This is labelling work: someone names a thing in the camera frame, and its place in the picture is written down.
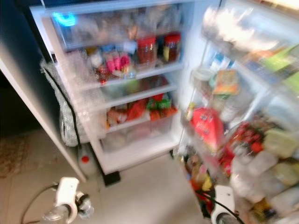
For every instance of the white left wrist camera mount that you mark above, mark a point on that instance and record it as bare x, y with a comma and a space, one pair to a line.
67, 189

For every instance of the brown patterned rug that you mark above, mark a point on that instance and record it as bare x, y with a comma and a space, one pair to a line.
14, 156

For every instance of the green red snack packet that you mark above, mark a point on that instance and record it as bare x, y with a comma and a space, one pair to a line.
161, 105

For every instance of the white open fridge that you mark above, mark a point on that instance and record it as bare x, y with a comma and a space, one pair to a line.
131, 151

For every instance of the white bottle red cap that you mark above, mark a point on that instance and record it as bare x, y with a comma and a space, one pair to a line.
85, 159

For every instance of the black fridge foot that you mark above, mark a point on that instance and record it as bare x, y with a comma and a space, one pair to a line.
111, 178

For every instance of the red raisin bag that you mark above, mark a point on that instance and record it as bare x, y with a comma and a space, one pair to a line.
208, 128

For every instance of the clear fridge drawer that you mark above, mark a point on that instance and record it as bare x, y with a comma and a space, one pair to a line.
117, 25

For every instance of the white fridge door with bins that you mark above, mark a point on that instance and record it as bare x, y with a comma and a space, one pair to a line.
257, 107

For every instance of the white cabinet side panel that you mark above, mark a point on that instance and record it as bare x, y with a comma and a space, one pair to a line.
41, 122

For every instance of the clear bubble wrap sheet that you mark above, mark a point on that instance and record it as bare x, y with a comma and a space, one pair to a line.
65, 121

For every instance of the yellow orange carton box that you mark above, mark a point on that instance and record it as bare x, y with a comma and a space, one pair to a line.
226, 81

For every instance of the clear bottle white cap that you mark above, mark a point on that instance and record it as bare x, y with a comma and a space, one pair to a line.
87, 207

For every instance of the white lid clear jar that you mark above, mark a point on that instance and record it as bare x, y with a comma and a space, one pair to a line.
203, 73

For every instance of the red lid jar reddish contents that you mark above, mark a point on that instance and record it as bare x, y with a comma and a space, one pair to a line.
146, 51

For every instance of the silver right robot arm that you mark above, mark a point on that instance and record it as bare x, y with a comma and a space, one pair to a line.
226, 220

